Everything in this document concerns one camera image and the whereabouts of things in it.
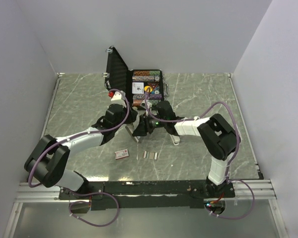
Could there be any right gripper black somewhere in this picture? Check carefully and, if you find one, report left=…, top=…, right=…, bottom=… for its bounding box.
left=132, top=112, right=167, bottom=136

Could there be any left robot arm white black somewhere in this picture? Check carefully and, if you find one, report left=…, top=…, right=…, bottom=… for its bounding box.
left=24, top=104, right=139, bottom=199

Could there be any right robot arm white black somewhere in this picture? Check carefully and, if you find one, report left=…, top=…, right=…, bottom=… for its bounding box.
left=132, top=101, right=240, bottom=197

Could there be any white card deck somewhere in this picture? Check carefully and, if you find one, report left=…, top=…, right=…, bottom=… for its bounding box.
left=132, top=82, right=144, bottom=94

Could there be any yellow dealer button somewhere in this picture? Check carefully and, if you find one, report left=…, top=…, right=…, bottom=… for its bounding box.
left=144, top=86, right=153, bottom=93

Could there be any red white staple box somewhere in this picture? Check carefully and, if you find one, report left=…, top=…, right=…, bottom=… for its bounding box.
left=115, top=149, right=129, bottom=160

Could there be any black poker chip case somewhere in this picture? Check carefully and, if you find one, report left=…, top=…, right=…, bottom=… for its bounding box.
left=102, top=46, right=169, bottom=109

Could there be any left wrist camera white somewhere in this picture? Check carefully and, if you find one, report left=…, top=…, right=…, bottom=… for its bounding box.
left=108, top=90, right=125, bottom=103

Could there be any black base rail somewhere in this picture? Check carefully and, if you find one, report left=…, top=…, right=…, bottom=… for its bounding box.
left=59, top=180, right=235, bottom=211

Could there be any aluminium frame rail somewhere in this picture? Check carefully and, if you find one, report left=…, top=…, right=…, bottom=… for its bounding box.
left=14, top=179, right=277, bottom=203

